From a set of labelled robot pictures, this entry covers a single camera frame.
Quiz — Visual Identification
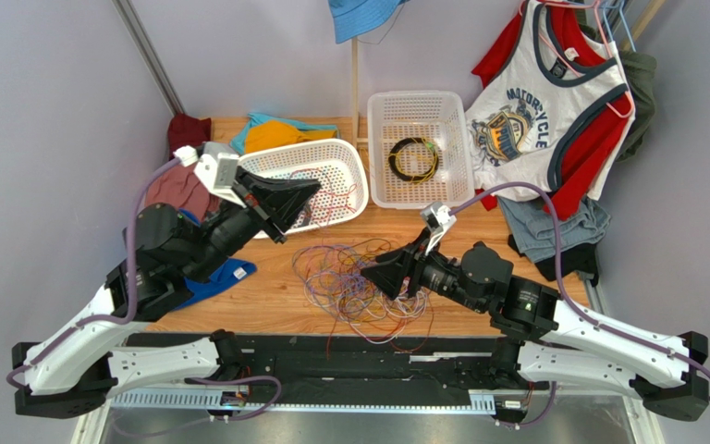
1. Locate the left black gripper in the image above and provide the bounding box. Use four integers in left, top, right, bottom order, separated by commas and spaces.
184, 166, 324, 284

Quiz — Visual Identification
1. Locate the colourful wire pile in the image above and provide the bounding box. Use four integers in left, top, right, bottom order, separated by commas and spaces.
291, 239, 436, 357

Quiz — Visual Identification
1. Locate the yellow wire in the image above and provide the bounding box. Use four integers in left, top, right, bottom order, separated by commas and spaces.
388, 136, 442, 186

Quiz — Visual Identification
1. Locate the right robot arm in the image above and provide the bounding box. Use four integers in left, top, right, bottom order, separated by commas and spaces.
360, 230, 710, 422

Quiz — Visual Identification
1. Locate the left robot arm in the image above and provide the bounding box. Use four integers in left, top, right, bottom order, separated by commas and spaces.
6, 168, 321, 419

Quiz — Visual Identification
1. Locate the rounded white plastic basket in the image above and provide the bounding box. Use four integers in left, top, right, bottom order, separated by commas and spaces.
239, 139, 370, 234

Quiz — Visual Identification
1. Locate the orange cloth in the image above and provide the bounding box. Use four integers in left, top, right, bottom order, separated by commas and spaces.
244, 120, 338, 154

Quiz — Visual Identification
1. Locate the teal cloth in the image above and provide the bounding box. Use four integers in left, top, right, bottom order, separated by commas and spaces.
229, 113, 339, 154

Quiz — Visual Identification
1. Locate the blue cloth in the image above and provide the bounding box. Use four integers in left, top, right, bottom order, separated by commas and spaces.
173, 207, 260, 311

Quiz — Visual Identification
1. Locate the pink cloth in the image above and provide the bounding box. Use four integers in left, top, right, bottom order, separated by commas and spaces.
144, 165, 221, 222

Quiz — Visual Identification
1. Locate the maroon cloth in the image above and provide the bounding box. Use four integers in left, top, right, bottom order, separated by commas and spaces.
167, 114, 213, 159

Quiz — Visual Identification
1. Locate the rectangular white plastic basket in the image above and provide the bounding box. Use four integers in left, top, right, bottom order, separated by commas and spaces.
367, 90, 475, 210

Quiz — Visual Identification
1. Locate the grey denim garment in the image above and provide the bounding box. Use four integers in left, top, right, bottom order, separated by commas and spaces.
497, 197, 612, 251

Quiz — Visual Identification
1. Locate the white motorcycle tank top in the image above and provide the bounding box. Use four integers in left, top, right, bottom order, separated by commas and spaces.
464, 0, 636, 204

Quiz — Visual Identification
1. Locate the light blue bucket hat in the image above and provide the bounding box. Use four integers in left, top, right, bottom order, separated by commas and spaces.
327, 0, 406, 44

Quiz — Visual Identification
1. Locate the black garment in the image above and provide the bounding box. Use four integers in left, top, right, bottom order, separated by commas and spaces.
508, 235, 599, 285

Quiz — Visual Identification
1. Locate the red shirt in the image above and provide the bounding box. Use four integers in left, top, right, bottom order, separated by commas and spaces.
471, 3, 633, 222

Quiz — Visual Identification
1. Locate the dark green garment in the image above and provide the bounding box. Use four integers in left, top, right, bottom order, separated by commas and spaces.
566, 23, 657, 163

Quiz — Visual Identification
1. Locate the pink clothes hanger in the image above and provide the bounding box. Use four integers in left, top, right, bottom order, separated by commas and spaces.
519, 1, 635, 123

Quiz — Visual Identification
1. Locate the wooden rack pole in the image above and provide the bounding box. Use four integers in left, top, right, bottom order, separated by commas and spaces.
618, 0, 667, 51

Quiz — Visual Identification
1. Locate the red wire in basket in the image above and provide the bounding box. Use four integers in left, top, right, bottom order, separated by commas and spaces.
287, 166, 361, 229

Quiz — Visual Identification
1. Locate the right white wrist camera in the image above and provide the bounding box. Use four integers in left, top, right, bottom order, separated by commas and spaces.
420, 202, 457, 255

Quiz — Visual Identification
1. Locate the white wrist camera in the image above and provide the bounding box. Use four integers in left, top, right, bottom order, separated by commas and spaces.
172, 142, 245, 207
420, 202, 457, 255

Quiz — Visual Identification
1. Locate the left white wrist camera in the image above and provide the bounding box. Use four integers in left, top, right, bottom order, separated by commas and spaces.
172, 142, 245, 207

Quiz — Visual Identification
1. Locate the black coiled cable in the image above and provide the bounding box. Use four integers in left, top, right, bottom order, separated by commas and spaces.
387, 137, 440, 183

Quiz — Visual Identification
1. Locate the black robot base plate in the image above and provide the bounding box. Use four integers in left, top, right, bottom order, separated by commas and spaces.
237, 334, 549, 405

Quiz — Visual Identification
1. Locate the aluminium slotted rail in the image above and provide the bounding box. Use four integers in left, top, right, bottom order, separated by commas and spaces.
109, 386, 496, 415

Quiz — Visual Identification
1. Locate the metal corner rail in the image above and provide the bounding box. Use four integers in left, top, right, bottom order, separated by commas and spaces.
112, 0, 186, 115

